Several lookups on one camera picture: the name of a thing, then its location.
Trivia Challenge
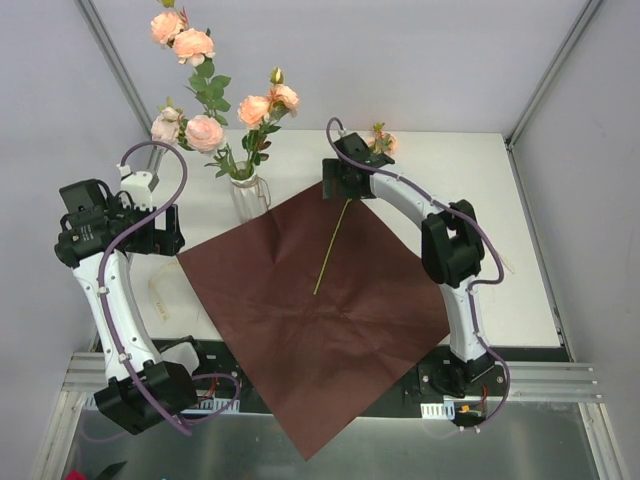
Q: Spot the tall pink rose stem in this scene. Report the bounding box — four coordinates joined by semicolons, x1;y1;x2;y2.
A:
150;1;239;177

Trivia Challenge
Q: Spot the dark red wrapping paper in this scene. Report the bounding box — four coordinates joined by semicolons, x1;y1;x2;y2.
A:
178;185;449;458

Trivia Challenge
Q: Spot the cream printed ribbon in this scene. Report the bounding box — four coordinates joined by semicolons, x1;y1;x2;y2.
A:
148;260;181;324

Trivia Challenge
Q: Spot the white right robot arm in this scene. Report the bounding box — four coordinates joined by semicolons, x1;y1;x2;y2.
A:
323;133;496;398

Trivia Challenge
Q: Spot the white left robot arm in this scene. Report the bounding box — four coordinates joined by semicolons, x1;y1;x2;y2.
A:
54;179;212;435

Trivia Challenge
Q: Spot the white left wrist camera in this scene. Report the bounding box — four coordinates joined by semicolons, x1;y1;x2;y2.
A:
118;165;159;211

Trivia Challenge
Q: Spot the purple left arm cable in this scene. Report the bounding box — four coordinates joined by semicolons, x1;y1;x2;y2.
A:
97;140;194;437

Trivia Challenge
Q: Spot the left white cable duct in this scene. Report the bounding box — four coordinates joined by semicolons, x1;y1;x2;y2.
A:
183;397;240;415

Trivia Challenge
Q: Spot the white cable duct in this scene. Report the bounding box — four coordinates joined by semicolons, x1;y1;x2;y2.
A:
420;401;456;421
183;397;240;415

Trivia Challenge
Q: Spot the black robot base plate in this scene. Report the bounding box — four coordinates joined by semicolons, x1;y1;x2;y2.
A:
149;338;516;416

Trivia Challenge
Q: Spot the left aluminium frame post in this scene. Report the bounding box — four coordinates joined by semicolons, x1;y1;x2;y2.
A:
74;0;152;138

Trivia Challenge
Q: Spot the aluminium frame post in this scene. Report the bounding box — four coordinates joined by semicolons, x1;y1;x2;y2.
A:
503;0;606;150
74;0;152;138

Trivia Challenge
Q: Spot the right white cable duct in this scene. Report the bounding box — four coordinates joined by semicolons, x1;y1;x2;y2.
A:
420;401;456;421

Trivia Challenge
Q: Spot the aluminium front rail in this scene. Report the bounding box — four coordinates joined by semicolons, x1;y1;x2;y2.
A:
61;352;604;403

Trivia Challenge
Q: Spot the right aluminium frame post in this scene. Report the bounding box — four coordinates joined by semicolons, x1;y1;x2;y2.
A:
503;0;606;150

